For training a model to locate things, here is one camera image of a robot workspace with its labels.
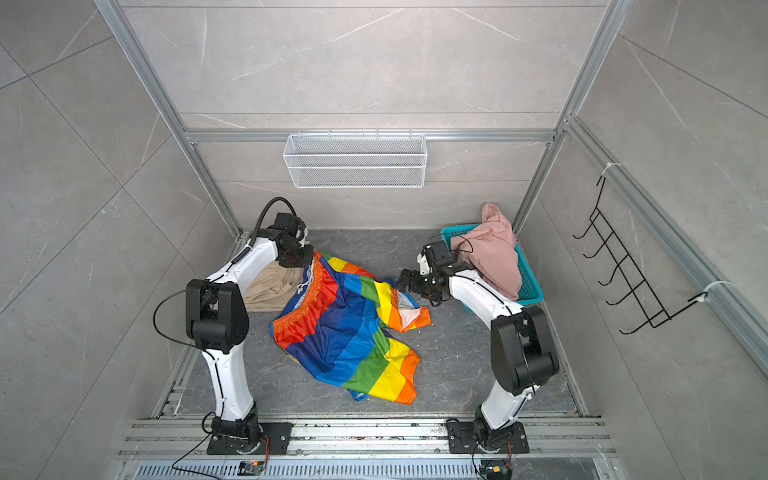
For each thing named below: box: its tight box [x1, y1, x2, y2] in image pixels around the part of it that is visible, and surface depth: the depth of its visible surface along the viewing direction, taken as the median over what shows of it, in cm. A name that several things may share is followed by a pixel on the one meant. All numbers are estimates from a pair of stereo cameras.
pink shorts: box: [450, 203, 522, 301], surface depth 100 cm
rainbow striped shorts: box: [270, 250, 432, 405], surface depth 90 cm
